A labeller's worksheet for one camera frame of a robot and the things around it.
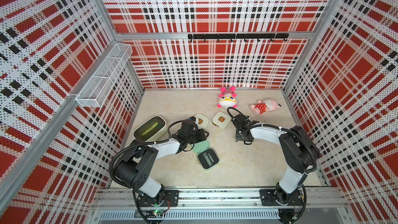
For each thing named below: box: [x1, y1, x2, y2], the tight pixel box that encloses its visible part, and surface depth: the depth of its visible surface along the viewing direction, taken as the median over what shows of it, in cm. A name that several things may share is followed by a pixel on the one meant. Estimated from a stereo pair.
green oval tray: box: [132, 115, 168, 143], surface depth 94 cm
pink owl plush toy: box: [217, 86, 238, 109], surface depth 109 cm
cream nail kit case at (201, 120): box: [194, 113, 210, 130], surface depth 103 cm
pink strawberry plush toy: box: [250, 98, 282, 116], surface depth 106 cm
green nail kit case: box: [192, 140, 221, 171], surface depth 88 cm
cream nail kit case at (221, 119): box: [211, 111, 231, 129], surface depth 103 cm
